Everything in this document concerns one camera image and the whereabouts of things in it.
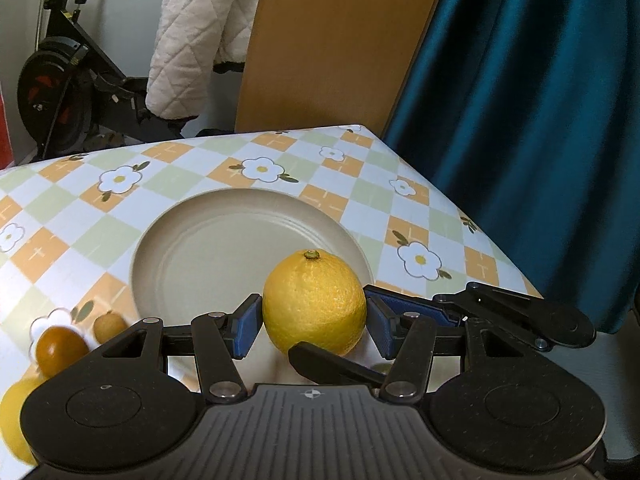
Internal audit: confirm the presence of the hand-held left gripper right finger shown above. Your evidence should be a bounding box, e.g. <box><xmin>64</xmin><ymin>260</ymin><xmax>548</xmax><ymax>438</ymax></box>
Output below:
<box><xmin>367</xmin><ymin>300</ymin><xmax>506</xmax><ymax>404</ymax></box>

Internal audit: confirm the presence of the black exercise bike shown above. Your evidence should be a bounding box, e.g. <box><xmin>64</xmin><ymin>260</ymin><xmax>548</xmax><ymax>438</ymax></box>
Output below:
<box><xmin>17</xmin><ymin>0</ymin><xmax>201</xmax><ymax>161</ymax></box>

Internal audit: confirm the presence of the round yellow lemon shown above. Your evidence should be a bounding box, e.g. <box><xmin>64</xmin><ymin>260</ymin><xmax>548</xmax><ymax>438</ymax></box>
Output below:
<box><xmin>262</xmin><ymin>249</ymin><xmax>368</xmax><ymax>356</ymax></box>

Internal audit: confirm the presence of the red printed backdrop cloth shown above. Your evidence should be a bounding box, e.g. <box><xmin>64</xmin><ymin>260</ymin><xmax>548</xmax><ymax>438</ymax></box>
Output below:
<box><xmin>0</xmin><ymin>95</ymin><xmax>13</xmax><ymax>168</ymax></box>

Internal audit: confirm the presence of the beige round plate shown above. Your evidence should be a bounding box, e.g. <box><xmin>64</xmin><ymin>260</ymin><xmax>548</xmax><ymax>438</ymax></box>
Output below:
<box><xmin>129</xmin><ymin>187</ymin><xmax>375</xmax><ymax>361</ymax></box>

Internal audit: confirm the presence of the brown wooden board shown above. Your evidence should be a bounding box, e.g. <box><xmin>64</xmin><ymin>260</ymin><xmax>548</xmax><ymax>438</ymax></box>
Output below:
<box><xmin>234</xmin><ymin>0</ymin><xmax>453</xmax><ymax>138</ymax></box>

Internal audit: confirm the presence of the white quilted jacket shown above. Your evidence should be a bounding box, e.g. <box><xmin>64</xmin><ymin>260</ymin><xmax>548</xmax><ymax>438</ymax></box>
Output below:
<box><xmin>146</xmin><ymin>0</ymin><xmax>268</xmax><ymax>121</ymax></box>

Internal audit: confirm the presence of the teal curtain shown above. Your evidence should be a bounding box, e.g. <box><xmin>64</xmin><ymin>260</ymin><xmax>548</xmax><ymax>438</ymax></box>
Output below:
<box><xmin>382</xmin><ymin>0</ymin><xmax>640</xmax><ymax>333</ymax></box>

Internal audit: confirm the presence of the tan longan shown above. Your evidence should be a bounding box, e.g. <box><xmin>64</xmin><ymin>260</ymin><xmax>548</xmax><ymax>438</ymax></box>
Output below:
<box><xmin>93</xmin><ymin>311</ymin><xmax>128</xmax><ymax>345</ymax></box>

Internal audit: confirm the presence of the large pointed yellow lemon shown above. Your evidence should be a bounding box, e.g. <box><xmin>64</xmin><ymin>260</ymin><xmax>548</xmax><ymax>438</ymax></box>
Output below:
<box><xmin>0</xmin><ymin>376</ymin><xmax>46</xmax><ymax>466</ymax></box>

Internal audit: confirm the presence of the checkered floral tablecloth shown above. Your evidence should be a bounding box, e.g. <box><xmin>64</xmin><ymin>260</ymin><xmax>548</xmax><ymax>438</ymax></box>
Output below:
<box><xmin>0</xmin><ymin>122</ymin><xmax>546</xmax><ymax>480</ymax></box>

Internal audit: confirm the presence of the dark glossy orange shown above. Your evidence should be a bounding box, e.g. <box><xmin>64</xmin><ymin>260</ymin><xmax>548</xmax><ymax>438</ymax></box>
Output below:
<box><xmin>34</xmin><ymin>326</ymin><xmax>90</xmax><ymax>378</ymax></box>

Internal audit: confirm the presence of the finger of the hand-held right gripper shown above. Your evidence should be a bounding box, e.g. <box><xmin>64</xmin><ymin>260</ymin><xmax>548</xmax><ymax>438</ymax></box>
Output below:
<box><xmin>287</xmin><ymin>341</ymin><xmax>396</xmax><ymax>386</ymax></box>
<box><xmin>363</xmin><ymin>282</ymin><xmax>597</xmax><ymax>352</ymax></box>

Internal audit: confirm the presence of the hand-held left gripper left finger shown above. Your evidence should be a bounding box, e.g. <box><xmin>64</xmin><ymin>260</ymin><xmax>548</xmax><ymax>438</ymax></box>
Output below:
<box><xmin>97</xmin><ymin>294</ymin><xmax>264</xmax><ymax>403</ymax></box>

